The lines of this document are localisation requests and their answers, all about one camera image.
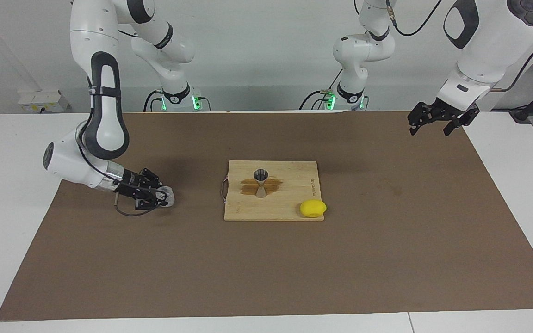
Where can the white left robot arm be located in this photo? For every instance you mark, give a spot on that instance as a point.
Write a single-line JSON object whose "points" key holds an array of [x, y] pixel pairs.
{"points": [[488, 41]]}

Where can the yellow lemon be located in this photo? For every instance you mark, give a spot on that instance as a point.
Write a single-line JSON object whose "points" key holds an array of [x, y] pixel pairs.
{"points": [[312, 208]]}

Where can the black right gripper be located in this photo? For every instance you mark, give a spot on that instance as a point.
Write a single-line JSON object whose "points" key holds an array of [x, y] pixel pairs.
{"points": [[133, 184]]}

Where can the steel double jigger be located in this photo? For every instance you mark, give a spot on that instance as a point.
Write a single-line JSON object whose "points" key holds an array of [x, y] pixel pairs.
{"points": [[261, 175]]}

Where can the white wall power strip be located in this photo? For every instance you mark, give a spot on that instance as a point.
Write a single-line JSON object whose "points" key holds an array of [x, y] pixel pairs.
{"points": [[40, 99]]}

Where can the brown table mat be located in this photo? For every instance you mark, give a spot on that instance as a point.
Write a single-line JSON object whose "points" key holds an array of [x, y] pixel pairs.
{"points": [[266, 268]]}

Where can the small clear glass cup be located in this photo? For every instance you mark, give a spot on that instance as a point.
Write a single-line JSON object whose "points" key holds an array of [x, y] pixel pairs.
{"points": [[169, 196]]}

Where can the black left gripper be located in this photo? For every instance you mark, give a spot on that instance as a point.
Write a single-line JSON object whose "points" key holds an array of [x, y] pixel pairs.
{"points": [[454, 111]]}

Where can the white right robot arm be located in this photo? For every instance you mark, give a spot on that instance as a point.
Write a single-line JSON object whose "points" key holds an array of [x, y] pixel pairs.
{"points": [[104, 115]]}

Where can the wooden cutting board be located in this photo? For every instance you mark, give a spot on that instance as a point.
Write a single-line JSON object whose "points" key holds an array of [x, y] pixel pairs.
{"points": [[285, 208]]}

